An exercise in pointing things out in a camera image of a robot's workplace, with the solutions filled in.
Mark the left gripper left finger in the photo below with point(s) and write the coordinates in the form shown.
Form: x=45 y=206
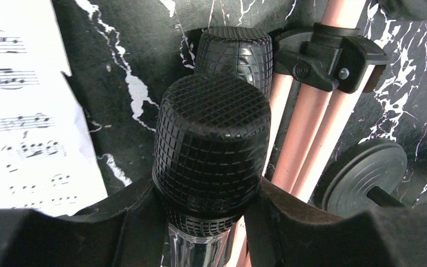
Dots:
x=125 y=229

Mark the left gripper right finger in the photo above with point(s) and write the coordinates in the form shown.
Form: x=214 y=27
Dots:
x=284 y=231

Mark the sheet music page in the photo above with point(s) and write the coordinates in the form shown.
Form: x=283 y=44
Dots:
x=47 y=159

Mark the pink music stand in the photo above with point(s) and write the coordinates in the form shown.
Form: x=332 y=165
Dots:
x=334 y=67

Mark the black microphone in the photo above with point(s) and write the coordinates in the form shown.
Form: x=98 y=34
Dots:
x=211 y=142
x=245 y=53

